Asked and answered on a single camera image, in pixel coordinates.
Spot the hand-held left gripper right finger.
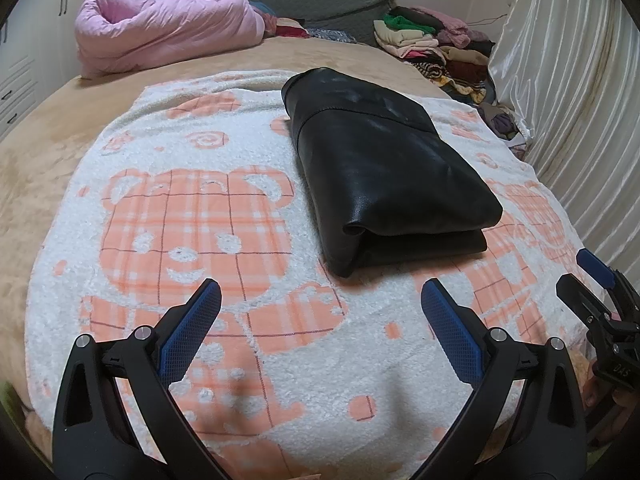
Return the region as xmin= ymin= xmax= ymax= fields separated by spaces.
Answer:
xmin=415 ymin=278 xmax=588 ymax=480

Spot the white satin curtain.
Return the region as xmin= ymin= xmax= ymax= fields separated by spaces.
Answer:
xmin=487 ymin=0 xmax=640 ymax=271

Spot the purple cloth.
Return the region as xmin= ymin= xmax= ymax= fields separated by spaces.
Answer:
xmin=479 ymin=102 xmax=522 ymax=142

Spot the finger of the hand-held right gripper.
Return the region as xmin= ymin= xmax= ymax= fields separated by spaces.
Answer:
xmin=576 ymin=249 xmax=640 ymax=311
xmin=556 ymin=274 xmax=617 ymax=328

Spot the white wardrobe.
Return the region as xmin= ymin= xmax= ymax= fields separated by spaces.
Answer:
xmin=0 ymin=0 xmax=136 ymax=141

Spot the tan plush bed sheet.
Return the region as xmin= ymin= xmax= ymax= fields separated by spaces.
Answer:
xmin=0 ymin=35 xmax=453 ymax=411

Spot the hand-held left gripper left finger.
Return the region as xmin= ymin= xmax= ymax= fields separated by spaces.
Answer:
xmin=52 ymin=278 xmax=226 ymax=480

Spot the blue-grey patterned cloth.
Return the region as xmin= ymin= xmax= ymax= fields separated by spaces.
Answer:
xmin=307 ymin=27 xmax=357 ymax=44

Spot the white and orange bear blanket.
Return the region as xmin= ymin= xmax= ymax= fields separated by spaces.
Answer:
xmin=25 ymin=69 xmax=608 ymax=480

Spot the person's right hand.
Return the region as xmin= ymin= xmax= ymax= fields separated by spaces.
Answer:
xmin=585 ymin=375 xmax=640 ymax=447

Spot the red and teal cloth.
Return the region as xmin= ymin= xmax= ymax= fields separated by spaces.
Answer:
xmin=250 ymin=0 xmax=312 ymax=39

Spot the pile of folded clothes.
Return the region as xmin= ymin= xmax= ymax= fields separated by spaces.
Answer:
xmin=372 ymin=5 xmax=493 ymax=106

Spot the pink quilt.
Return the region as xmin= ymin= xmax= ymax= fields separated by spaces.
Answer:
xmin=74 ymin=0 xmax=266 ymax=80

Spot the black leather jacket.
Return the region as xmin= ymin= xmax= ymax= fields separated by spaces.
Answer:
xmin=281 ymin=67 xmax=504 ymax=278

